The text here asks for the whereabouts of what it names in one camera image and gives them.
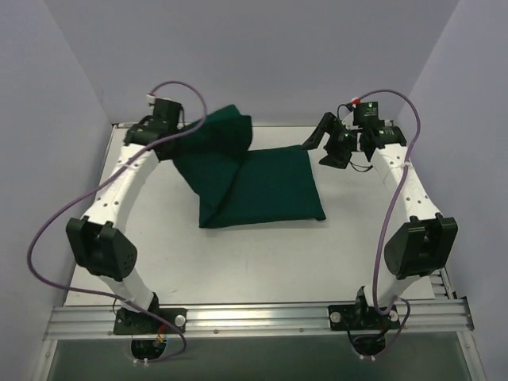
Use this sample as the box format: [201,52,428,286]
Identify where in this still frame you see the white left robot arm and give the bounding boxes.
[66,118,179,333]

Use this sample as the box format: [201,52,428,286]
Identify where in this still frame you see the dark green surgical cloth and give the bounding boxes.
[172,105,326,229]

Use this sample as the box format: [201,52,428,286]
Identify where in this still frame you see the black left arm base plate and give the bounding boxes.
[113,307,187,336]

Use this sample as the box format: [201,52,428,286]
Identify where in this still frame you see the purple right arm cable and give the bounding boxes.
[347,88,421,355]

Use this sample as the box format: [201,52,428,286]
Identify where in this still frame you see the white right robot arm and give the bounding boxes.
[301,112,458,328]

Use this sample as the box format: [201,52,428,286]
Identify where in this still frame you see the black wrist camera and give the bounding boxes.
[146,94,183,125]
[351,99,380,126]

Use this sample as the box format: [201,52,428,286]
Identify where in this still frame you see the aluminium front frame rail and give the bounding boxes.
[44,298,474,340]

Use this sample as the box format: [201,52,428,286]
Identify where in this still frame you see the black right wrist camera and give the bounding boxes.
[351,99,380,126]

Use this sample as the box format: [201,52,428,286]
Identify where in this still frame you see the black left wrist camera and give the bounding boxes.
[146,94,183,125]

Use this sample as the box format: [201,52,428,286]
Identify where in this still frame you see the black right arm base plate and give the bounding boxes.
[327,304,400,332]

